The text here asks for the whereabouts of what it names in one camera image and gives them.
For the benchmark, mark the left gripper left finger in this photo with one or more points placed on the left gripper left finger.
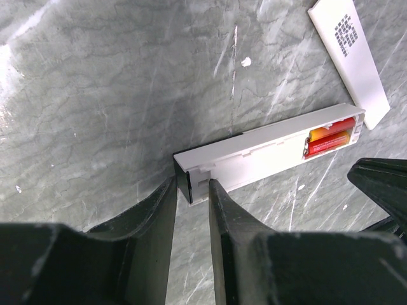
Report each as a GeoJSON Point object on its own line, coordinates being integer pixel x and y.
{"type": "Point", "coordinates": [124, 260]}

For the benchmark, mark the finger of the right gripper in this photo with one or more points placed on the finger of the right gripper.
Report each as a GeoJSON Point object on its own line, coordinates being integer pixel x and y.
{"type": "Point", "coordinates": [384, 182]}

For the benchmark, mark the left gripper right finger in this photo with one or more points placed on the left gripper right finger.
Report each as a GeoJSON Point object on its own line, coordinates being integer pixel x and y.
{"type": "Point", "coordinates": [254, 264]}

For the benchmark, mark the red orange battery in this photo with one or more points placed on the red orange battery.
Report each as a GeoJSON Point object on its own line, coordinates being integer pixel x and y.
{"type": "Point", "coordinates": [327, 143]}
{"type": "Point", "coordinates": [331, 129]}

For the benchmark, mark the white remote control body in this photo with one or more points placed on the white remote control body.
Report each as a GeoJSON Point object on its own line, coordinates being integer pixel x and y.
{"type": "Point", "coordinates": [257, 154]}

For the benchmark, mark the white remote battery cover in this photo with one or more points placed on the white remote battery cover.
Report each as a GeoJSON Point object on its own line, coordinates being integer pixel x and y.
{"type": "Point", "coordinates": [341, 32]}

